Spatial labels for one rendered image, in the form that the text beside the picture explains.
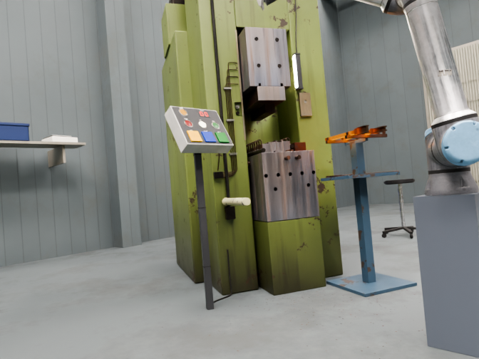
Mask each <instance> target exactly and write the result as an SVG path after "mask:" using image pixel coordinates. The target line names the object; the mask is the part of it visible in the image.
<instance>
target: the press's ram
mask: <svg viewBox="0 0 479 359"><path fill-rule="evenodd" d="M237 42H238V51H239V66H240V75H241V84H242V98H244V97H245V96H246V95H247V94H249V93H250V92H251V91H252V90H254V89H255V88H256V87H257V86H284V89H285V90H286V89H287V88H289V87H291V80H290V72H289V57H288V48H287V33H286V29H280V28H255V27H244V29H243V30H242V32H241V33H240V35H239V36H238V37H237Z"/></svg>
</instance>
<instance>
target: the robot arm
mask: <svg viewBox="0 0 479 359"><path fill-rule="evenodd" d="M275 1H276V0H257V3H258V4H259V6H260V7H261V8H262V10H264V3H265V4H266V5H267V6H268V5H270V4H271V3H273V2H275ZM357 1H361V2H364V3H366V4H370V5H373V6H377V7H381V9H382V12H383V13H385V14H390V15H406V19H407V22H408V27H409V29H410V32H411V37H412V39H413V45H414V47H415V50H416V55H417V57H418V62H419V65H420V67H421V72H422V75H423V79H424V83H425V85H426V90H427V93H428V97H429V100H430V103H431V107H432V111H433V115H434V121H433V122H432V124H431V128H429V129H427V130H426V131H425V137H424V140H425V144H426V157H427V164H428V181H427V184H426V188H425V195H426V196H436V195H452V194H470V193H476V192H479V189H478V185H477V183H476V182H475V180H474V178H473V176H472V174H471V171H470V165H472V164H474V163H476V162H478V161H479V119H478V114H477V113H476V112H475V111H473V110H470V109H469V108H468V104H467V101H466V99H465V94H464V91H463V87H462V84H461V81H460V76H459V74H458V69H457V67H456V64H455V59H454V57H453V52H452V49H451V47H450V42H449V40H448V35H447V32H446V29H445V25H444V22H443V17H442V15H441V10H440V8H439V5H438V0H357Z"/></svg>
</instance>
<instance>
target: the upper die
mask: <svg viewBox="0 0 479 359"><path fill-rule="evenodd" d="M242 100H243V108H244V114H251V113H253V112H254V111H255V110H257V109H258V108H260V107H262V106H263V105H264V104H275V106H277V105H278V104H280V103H282V102H284V101H285V100H286V98H285V89H284V86H257V87H256V88H255V89H254V90H252V91H251V92H250V93H249V94H247V95H246V96H245V97H244V98H243V99H242Z"/></svg>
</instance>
